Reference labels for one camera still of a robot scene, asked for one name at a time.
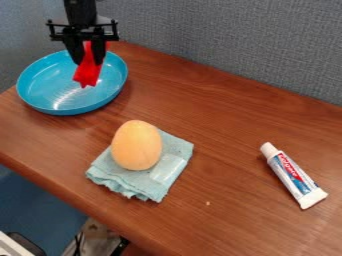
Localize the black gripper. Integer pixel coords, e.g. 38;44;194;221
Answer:
46;0;119;65

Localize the red rectangular block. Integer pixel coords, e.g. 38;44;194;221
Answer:
73;41;103;88

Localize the blue plate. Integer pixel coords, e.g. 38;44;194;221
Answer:
17;50;129;116

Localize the orange egg-shaped sponge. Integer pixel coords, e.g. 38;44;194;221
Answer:
111;120;164;171

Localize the light blue folded cloth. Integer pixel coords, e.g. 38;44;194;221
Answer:
86;130;194;203

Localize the grey table leg base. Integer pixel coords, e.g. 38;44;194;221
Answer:
62;218;130;256

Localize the white toothpaste tube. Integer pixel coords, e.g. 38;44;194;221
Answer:
261;142;329;210

